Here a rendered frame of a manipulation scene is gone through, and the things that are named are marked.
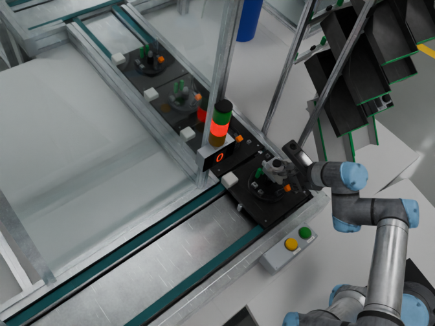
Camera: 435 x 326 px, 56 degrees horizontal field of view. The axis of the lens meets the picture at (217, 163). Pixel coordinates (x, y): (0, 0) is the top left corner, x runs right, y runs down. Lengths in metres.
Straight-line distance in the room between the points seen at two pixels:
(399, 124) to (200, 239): 2.31
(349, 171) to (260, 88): 0.94
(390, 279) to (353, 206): 0.24
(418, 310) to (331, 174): 0.44
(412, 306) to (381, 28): 0.77
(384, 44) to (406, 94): 2.45
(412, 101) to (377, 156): 1.79
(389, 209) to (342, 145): 0.55
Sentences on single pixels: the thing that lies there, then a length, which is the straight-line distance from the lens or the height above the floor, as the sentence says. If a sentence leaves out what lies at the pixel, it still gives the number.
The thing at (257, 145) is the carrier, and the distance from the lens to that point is 1.60.
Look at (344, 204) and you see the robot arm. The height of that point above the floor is 1.29.
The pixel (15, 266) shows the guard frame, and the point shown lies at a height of 0.88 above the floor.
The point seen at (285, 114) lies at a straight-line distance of 1.89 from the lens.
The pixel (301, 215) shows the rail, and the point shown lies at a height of 0.95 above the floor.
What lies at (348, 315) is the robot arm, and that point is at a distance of 1.15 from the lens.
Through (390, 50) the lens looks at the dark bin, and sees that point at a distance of 1.27.
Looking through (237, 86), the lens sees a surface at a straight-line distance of 1.94.
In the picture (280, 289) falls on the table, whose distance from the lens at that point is 1.48.
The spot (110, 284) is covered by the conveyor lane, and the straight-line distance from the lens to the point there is 1.37.
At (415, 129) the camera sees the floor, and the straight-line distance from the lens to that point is 3.47.
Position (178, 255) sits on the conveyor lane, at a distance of 1.40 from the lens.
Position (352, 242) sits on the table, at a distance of 1.64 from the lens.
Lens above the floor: 2.22
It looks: 55 degrees down
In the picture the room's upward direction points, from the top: 13 degrees clockwise
